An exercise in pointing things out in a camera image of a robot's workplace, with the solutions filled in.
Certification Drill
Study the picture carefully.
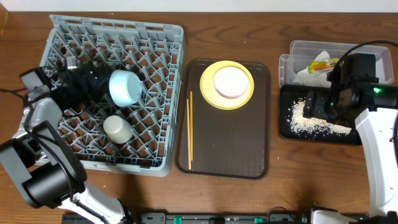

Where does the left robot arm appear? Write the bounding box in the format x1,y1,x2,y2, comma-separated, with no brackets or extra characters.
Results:
1,67,134,223

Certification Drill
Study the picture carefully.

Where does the white bowl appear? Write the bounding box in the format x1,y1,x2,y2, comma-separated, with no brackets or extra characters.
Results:
213,67,249,99

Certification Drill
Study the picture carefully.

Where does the left wooden chopstick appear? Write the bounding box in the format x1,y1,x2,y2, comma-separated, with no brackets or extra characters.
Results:
187,99,192,170

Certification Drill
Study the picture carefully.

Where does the spilled rice pile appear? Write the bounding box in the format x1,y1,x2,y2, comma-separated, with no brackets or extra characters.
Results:
286,99,352,135

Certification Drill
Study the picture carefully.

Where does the white cup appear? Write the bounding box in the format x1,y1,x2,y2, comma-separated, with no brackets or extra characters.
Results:
103,115,133,144

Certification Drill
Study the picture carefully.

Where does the wooden chopstick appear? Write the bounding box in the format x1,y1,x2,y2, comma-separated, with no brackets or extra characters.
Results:
190,91,193,161
187,99,192,170

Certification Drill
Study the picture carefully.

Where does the clear plastic waste bin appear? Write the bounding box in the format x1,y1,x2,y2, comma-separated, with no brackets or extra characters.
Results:
279,40,394,86

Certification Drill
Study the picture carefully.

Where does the green snack wrapper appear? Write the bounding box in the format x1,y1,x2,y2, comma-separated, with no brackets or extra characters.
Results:
308,58,339,73

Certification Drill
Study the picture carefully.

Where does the grey dishwasher rack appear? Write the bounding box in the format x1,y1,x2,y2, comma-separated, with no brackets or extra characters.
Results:
39,15,186,177

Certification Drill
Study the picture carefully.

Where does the black waste tray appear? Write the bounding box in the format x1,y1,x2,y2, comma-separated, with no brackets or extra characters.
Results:
279,85,361,145

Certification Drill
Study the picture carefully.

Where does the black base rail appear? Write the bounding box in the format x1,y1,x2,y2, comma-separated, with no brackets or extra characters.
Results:
62,207,371,224

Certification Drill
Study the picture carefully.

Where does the white napkin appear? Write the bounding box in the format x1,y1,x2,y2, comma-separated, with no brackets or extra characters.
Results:
293,67,331,88

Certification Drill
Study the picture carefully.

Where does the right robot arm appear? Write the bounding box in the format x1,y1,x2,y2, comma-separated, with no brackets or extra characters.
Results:
303,53,397,223

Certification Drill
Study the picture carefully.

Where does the brown serving tray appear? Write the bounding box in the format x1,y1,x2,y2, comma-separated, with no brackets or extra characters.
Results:
174,59,271,180

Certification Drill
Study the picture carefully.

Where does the light blue bowl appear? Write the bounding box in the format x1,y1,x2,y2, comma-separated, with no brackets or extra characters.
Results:
109,70,142,108

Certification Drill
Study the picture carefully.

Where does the right wooden chopstick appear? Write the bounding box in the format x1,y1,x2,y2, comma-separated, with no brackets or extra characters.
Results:
190,91,193,161

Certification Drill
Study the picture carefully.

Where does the yellow plate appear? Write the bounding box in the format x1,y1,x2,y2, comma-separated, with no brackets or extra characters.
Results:
200,60,254,110

